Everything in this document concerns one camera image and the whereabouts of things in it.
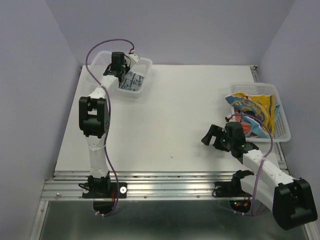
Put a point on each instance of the aluminium mounting rail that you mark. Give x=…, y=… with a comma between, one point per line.
x=141, y=186

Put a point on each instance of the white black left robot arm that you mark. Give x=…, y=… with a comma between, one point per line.
x=94, y=121

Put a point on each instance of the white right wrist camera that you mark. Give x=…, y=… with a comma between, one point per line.
x=230, y=119

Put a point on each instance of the blue white patterned towel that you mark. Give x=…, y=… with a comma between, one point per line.
x=132, y=82

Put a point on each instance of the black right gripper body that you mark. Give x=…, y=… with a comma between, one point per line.
x=230, y=141

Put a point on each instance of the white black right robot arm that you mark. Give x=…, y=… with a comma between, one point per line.
x=289, y=199

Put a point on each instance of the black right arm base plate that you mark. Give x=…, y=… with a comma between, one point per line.
x=226, y=189

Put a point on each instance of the yellow tiger towel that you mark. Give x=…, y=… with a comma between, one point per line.
x=262, y=106

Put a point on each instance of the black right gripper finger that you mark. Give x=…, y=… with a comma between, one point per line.
x=219, y=143
x=213, y=131

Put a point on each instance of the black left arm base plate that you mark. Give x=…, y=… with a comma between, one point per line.
x=113, y=192

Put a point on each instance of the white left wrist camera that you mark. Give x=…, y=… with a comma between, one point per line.
x=133, y=58

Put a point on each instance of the white perforated basket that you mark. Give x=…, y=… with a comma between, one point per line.
x=100, y=63
x=282, y=132

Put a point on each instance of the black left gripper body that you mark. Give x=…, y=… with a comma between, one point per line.
x=123, y=69

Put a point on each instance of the white perforated basket right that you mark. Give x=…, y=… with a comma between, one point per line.
x=282, y=132

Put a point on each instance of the light blue orange towel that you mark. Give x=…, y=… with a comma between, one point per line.
x=256, y=130

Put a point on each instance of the white perforated basket left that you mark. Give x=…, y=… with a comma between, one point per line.
x=100, y=63

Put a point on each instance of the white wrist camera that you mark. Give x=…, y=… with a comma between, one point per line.
x=133, y=58
x=230, y=119

